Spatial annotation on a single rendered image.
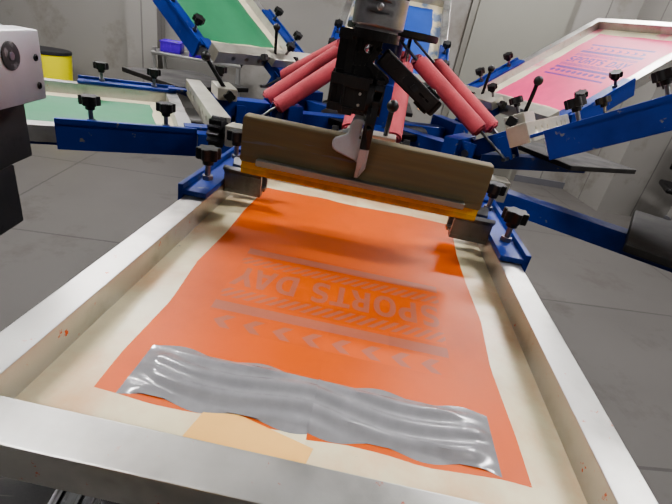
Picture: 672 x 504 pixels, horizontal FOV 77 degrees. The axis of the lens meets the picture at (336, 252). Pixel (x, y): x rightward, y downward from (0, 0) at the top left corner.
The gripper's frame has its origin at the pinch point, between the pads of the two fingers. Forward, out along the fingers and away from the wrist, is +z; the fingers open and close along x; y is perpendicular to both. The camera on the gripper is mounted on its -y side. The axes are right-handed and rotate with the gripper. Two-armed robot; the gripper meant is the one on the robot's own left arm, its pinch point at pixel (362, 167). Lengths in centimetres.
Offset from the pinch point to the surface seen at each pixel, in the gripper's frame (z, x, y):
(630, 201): 90, -418, -302
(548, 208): 16, -57, -57
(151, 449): 10, 49, 11
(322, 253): 13.6, 7.1, 3.5
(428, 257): 13.4, 0.3, -14.9
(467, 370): 13.5, 28.8, -17.3
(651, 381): 108, -112, -166
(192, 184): 9.1, 0.3, 28.6
